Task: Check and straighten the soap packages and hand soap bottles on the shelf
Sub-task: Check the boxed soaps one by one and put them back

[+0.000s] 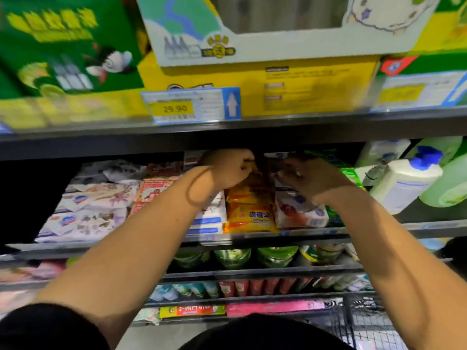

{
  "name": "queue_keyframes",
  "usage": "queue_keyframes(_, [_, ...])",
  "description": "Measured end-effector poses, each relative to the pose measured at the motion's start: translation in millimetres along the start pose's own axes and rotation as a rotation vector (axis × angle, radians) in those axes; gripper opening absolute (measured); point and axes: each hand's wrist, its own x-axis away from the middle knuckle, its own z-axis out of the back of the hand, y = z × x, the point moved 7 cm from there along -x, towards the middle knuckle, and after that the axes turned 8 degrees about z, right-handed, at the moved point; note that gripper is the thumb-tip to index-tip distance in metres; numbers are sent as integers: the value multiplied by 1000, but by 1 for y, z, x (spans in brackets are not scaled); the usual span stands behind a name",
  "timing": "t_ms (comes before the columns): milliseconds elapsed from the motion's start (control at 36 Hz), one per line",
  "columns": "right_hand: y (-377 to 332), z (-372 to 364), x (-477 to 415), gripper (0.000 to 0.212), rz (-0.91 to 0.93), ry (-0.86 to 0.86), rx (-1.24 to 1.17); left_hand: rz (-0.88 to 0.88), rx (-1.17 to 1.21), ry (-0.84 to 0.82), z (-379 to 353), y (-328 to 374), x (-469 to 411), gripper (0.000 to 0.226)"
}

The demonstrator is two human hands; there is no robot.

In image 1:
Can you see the person's left hand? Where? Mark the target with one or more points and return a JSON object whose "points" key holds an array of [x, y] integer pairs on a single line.
{"points": [[228, 169]]}

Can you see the person's right hand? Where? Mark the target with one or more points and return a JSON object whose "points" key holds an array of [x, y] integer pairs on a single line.
{"points": [[317, 182]]}

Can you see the stack of green soap boxes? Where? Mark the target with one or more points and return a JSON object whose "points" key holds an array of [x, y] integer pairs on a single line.
{"points": [[350, 175]]}

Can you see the stack of white purple soap boxes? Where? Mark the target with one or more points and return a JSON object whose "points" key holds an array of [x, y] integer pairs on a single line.
{"points": [[299, 213]]}

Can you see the stack of yellow soap boxes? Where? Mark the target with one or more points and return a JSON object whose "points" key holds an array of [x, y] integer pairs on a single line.
{"points": [[252, 215]]}

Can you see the stack of white orange soap boxes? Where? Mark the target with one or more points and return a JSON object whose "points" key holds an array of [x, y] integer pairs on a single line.
{"points": [[211, 218]]}

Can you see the white hand sanitizer bottle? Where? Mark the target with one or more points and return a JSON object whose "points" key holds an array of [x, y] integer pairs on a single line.
{"points": [[401, 187], [379, 153]]}

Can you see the stack of pink soap boxes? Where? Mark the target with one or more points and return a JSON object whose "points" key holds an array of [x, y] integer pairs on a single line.
{"points": [[153, 187]]}

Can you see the pale green hand sanitizer bottle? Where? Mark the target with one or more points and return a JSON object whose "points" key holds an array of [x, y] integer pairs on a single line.
{"points": [[438, 145]]}

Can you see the white purple shield soap box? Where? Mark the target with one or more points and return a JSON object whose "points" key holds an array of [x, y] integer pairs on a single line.
{"points": [[57, 228]]}

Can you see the person's right forearm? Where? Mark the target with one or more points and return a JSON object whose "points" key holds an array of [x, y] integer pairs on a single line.
{"points": [[401, 273]]}

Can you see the person's left forearm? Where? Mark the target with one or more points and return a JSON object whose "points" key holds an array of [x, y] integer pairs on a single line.
{"points": [[124, 258]]}

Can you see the white blue price tag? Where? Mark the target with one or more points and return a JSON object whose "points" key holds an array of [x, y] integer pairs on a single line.
{"points": [[190, 105], [419, 91]]}

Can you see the flat yellow box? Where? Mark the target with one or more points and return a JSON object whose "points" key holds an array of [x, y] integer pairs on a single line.
{"points": [[306, 87]]}

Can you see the teal packets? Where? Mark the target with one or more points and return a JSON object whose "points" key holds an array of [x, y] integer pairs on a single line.
{"points": [[343, 283]]}

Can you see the row of red tubes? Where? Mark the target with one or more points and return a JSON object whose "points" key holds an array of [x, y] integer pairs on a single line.
{"points": [[263, 286]]}

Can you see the row of blue white tubes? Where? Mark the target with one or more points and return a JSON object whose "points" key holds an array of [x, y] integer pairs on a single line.
{"points": [[182, 291]]}

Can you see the pink flat pack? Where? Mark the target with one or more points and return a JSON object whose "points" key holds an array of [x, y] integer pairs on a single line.
{"points": [[274, 307]]}

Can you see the large yellow box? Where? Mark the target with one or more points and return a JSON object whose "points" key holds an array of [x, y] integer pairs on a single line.
{"points": [[168, 40]]}

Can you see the yellow red flat pack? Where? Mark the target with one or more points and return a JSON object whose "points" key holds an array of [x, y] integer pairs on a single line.
{"points": [[191, 311]]}

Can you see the white floral packet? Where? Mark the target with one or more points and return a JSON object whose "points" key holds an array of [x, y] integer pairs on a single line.
{"points": [[147, 315]]}

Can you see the green box mosquito print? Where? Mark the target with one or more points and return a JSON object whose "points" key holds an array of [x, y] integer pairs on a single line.
{"points": [[58, 47]]}

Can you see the row of pink orange packets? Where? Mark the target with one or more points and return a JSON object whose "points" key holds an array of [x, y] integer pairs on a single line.
{"points": [[33, 272]]}

